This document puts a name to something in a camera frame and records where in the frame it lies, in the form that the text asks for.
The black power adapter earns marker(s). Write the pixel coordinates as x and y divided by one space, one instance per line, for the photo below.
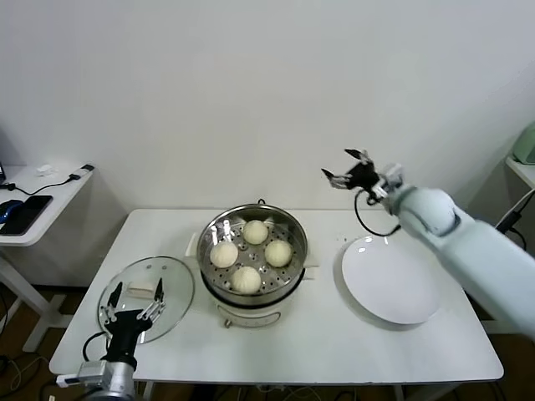
507 221

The blue computer mouse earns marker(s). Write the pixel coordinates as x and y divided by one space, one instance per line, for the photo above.
9 209

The white round plate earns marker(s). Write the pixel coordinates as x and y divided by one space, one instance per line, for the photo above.
376 284

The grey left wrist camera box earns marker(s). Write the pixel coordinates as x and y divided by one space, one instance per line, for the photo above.
90 371

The white side desk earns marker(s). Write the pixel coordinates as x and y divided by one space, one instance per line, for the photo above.
54 188

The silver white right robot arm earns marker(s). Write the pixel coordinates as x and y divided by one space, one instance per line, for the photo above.
460 246

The mint green appliance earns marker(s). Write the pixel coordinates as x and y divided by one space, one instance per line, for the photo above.
527 146

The white steamed baozi bun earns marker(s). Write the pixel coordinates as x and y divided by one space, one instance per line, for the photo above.
278 254
223 255
255 232
246 280

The white side table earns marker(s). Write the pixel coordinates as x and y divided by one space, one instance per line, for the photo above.
522 169

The small white desk object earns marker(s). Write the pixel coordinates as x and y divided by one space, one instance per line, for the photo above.
45 169

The black smartphone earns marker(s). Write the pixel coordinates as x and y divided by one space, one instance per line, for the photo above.
25 215

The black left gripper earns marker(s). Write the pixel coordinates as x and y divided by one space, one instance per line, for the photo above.
125 330

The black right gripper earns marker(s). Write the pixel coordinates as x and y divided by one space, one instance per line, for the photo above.
363 176

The stainless steel steamer basket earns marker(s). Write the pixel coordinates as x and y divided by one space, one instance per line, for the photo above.
292 234

